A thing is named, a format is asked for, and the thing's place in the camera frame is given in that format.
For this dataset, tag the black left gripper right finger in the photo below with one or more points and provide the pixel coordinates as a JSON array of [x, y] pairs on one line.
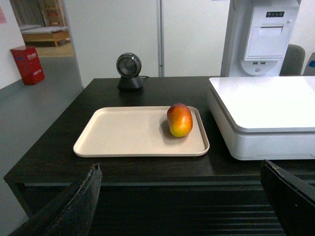
[[292, 199]]

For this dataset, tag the dark red yellow mango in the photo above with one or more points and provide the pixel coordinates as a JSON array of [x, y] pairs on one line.
[[179, 120]]

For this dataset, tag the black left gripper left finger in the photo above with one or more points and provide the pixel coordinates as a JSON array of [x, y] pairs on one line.
[[69, 214]]

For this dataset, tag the beige plastic tray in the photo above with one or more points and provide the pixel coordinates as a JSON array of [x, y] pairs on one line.
[[138, 131]]

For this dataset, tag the black round barcode scanner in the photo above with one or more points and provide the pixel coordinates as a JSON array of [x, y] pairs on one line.
[[129, 66]]

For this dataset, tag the white POS terminal stand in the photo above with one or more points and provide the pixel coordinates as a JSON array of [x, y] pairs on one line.
[[257, 37]]

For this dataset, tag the white checkout scale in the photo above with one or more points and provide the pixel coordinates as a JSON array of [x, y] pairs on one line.
[[265, 117]]

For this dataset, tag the grey chair back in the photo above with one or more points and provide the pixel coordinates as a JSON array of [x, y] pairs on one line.
[[293, 61]]

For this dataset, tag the wooden bed frame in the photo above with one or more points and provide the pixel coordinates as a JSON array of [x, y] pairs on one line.
[[52, 36]]

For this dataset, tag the white blue label printer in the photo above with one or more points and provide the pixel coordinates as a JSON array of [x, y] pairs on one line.
[[310, 66]]

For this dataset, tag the red fire extinguisher box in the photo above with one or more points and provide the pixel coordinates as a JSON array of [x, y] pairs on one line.
[[28, 64]]

